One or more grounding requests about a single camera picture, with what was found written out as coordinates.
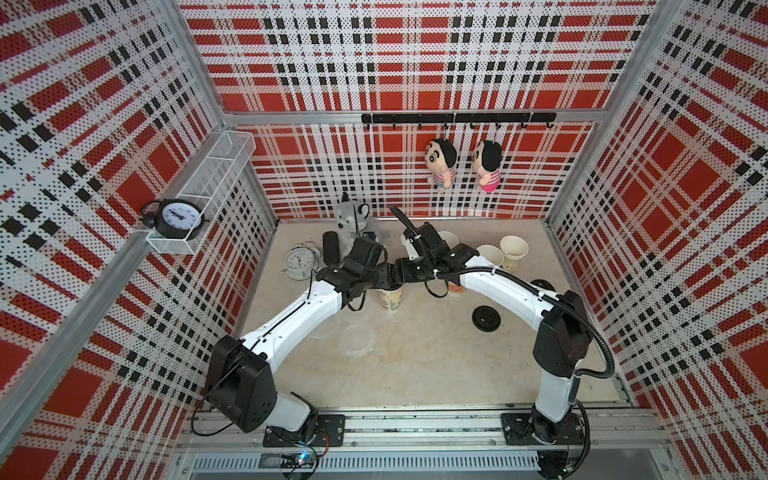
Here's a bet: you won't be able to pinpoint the black glasses case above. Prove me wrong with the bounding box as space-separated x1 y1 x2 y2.
322 231 341 265

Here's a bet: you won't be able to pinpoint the black cup lid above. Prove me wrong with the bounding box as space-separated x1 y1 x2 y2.
472 305 501 333
531 279 555 291

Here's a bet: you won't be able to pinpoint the hanging doll blue shorts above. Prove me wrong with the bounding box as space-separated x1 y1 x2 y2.
425 139 457 191

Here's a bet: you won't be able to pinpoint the white alarm clock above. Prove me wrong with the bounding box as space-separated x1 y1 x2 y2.
282 242 322 281

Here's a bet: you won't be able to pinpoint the black cup lid right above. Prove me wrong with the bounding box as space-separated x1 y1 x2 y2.
472 305 501 333

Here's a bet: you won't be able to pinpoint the hanging doll pink dress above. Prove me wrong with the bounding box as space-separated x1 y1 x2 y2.
471 140 502 193

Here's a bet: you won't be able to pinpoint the white wire basket shelf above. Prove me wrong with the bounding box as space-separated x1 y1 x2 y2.
147 130 255 256

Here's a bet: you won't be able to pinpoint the paper milk tea cup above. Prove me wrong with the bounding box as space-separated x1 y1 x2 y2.
379 287 403 311

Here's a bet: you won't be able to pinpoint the black wall clock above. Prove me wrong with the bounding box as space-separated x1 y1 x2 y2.
140 199 206 240

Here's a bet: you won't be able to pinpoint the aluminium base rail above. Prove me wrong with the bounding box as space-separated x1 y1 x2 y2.
168 407 686 479

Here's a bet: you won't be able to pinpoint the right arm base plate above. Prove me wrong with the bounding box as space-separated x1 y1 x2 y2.
501 412 586 446

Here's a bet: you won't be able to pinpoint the black hook rail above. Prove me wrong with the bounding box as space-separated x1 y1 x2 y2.
361 111 557 126

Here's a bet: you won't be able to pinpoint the grey husky plush toy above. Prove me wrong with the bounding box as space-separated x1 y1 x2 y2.
335 191 383 244

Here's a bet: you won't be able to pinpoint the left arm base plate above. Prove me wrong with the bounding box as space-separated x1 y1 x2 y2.
262 414 347 448

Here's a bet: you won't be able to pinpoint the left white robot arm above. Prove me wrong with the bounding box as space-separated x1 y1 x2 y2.
204 237 409 444

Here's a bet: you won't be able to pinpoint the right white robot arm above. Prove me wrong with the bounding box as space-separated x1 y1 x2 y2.
390 206 616 444

